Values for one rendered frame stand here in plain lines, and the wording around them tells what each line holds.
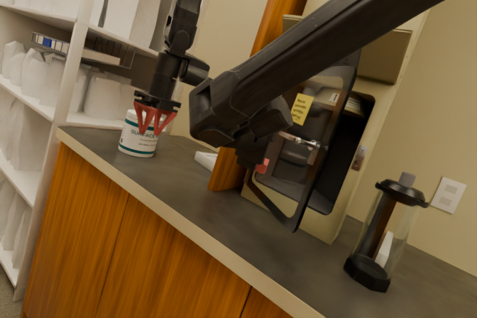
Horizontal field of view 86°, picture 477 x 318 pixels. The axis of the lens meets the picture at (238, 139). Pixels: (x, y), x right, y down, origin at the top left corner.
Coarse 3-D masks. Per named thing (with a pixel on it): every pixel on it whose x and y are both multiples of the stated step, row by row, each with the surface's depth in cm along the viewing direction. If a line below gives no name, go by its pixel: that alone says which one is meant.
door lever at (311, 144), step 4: (280, 132) 64; (284, 132) 63; (280, 136) 65; (284, 136) 63; (288, 136) 61; (292, 136) 59; (296, 136) 59; (288, 140) 61; (292, 140) 59; (296, 140) 58; (300, 140) 58; (304, 140) 59; (312, 140) 60; (300, 144) 58; (304, 144) 59; (308, 144) 59; (312, 144) 59; (308, 148) 61; (312, 148) 59
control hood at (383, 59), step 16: (288, 16) 70; (304, 16) 68; (400, 32) 57; (368, 48) 63; (384, 48) 61; (400, 48) 59; (368, 64) 65; (384, 64) 63; (400, 64) 61; (384, 80) 66
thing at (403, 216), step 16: (384, 192) 57; (384, 208) 57; (400, 208) 55; (416, 208) 55; (368, 224) 59; (384, 224) 56; (400, 224) 55; (368, 240) 58; (384, 240) 56; (400, 240) 56; (352, 256) 61; (368, 256) 58; (384, 256) 56; (368, 272) 57; (384, 272) 57
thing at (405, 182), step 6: (402, 174) 58; (408, 174) 57; (384, 180) 60; (390, 180) 59; (402, 180) 58; (408, 180) 57; (414, 180) 57; (390, 186) 57; (396, 186) 56; (402, 186) 56; (408, 186) 57; (402, 192) 55; (408, 192) 55; (414, 192) 55; (420, 192) 55; (420, 198) 55
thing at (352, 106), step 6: (354, 96) 76; (348, 102) 75; (354, 102) 75; (360, 102) 76; (348, 108) 75; (354, 108) 75; (360, 108) 76; (348, 114) 89; (354, 114) 86; (360, 114) 76
